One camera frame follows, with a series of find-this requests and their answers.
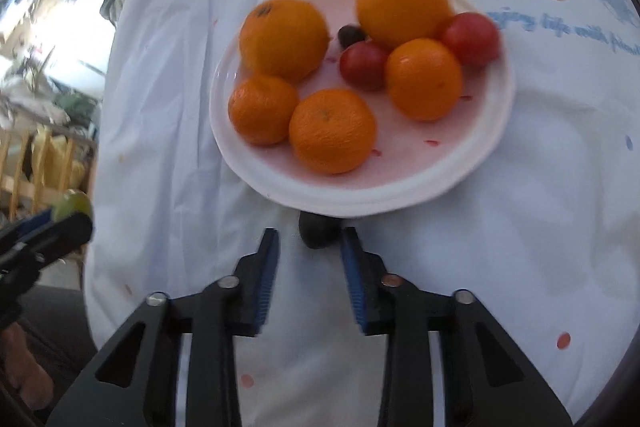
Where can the white printed tablecloth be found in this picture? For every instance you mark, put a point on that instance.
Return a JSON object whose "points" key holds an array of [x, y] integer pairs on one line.
{"points": [[500, 232]]}

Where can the large orange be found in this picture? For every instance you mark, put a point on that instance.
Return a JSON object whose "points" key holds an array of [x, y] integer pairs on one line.
{"points": [[283, 38], [404, 6]]}

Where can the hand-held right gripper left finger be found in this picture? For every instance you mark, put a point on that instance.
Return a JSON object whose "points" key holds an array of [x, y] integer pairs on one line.
{"points": [[267, 277]]}

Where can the yellow wooden chair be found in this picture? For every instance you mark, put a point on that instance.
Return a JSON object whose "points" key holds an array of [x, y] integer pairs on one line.
{"points": [[50, 157]]}

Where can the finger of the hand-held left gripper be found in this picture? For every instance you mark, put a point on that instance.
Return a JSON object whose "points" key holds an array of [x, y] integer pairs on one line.
{"points": [[35, 221], [65, 232]]}

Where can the person's left leg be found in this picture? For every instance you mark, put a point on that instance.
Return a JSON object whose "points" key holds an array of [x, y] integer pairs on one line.
{"points": [[27, 372]]}

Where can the small mandarin orange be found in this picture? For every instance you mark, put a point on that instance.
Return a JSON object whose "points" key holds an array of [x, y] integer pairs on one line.
{"points": [[262, 109], [332, 131], [424, 79]]}

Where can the white round plate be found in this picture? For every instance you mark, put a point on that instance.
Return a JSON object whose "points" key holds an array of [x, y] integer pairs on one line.
{"points": [[400, 157]]}

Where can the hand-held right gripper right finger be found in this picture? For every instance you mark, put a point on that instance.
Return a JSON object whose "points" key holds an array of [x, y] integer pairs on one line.
{"points": [[352, 277]]}

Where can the green lime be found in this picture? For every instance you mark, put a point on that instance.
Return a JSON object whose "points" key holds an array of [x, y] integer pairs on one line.
{"points": [[75, 203]]}

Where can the red cherry tomato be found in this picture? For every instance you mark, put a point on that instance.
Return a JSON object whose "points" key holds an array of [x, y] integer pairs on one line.
{"points": [[471, 38], [365, 66]]}

